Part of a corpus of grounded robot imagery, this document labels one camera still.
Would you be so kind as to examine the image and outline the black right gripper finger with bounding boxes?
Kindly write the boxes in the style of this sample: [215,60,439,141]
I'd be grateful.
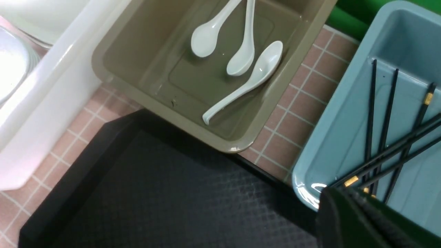
[316,187,441,248]

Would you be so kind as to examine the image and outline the white ceramic soup spoon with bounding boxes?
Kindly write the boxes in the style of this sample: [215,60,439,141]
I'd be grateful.
[191,0,241,58]

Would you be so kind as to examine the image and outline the black chopstick gold band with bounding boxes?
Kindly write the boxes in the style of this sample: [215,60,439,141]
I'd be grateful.
[383,83,437,204]
[328,113,441,187]

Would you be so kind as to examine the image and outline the blue plastic bin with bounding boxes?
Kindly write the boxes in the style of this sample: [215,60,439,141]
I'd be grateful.
[292,1,441,237]

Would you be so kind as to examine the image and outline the black chopstick in bin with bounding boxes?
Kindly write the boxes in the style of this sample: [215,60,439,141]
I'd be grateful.
[370,69,399,197]
[365,59,377,162]

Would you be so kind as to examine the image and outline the white spoon in bin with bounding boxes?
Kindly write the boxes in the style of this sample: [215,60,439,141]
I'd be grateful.
[203,41,284,125]
[226,0,256,76]

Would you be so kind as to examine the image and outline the green backdrop cloth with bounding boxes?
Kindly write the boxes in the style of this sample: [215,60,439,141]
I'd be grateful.
[326,0,441,42]

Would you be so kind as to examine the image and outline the black serving tray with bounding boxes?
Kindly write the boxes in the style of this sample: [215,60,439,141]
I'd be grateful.
[18,110,318,248]

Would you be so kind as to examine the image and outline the olive green plastic bin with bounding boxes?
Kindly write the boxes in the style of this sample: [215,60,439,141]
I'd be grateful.
[92,0,337,153]

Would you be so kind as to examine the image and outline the large white plastic tub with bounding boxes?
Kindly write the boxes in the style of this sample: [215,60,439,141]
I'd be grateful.
[0,0,130,190]

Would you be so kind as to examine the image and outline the stacked small white bowls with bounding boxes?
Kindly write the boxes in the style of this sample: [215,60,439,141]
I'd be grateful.
[0,27,41,106]

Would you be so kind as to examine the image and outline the stacked white square plates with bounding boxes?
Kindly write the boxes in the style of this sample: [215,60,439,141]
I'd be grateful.
[0,0,89,44]

